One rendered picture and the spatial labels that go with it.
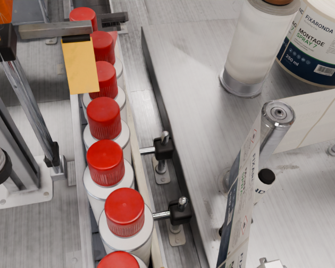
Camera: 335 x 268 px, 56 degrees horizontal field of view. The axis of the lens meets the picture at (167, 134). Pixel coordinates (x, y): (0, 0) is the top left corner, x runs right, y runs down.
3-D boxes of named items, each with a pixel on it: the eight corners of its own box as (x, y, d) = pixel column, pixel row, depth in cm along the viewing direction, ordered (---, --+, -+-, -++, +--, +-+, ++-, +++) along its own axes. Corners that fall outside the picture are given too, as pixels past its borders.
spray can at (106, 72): (127, 178, 49) (120, 91, 32) (94, 175, 49) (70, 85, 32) (131, 150, 52) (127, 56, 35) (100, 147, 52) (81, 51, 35)
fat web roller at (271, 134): (254, 194, 49) (307, 125, 34) (227, 200, 48) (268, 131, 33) (244, 169, 52) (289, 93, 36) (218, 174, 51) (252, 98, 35)
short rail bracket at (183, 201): (185, 235, 50) (197, 208, 40) (147, 243, 49) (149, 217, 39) (181, 216, 52) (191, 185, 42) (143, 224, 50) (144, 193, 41)
